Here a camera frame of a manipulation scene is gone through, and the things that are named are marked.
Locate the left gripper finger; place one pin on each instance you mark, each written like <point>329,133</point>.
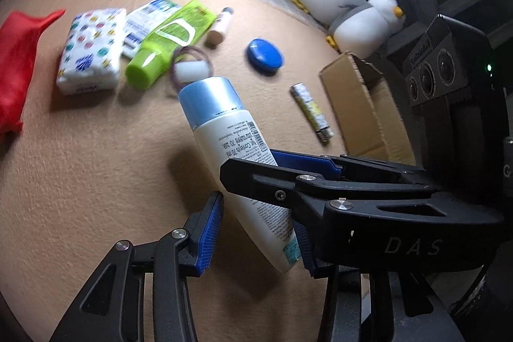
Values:
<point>109,306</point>

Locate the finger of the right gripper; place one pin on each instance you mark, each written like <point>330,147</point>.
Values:
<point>376,226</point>
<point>350,168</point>

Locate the white bottle blue cap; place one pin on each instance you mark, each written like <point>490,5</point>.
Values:
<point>227,134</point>

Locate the small white block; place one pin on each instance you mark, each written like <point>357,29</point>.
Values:
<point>187,72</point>

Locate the patterned tissue pack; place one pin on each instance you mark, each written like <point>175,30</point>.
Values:
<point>91,56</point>

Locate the cardboard box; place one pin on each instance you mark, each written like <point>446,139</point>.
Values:
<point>366,113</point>

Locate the blue round container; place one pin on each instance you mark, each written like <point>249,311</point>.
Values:
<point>264,56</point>

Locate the small penguin plush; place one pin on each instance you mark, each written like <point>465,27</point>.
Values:
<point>363,26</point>

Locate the small pink bottle grey cap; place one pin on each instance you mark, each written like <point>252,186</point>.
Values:
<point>219,29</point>

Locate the green tube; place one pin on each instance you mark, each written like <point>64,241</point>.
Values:
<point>153,58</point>

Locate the white blue sachet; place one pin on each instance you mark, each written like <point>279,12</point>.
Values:
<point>141,21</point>

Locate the red cloth pouch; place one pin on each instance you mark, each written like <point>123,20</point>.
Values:
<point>20,35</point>

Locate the black camera box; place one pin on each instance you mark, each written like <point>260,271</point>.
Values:
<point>455,91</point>

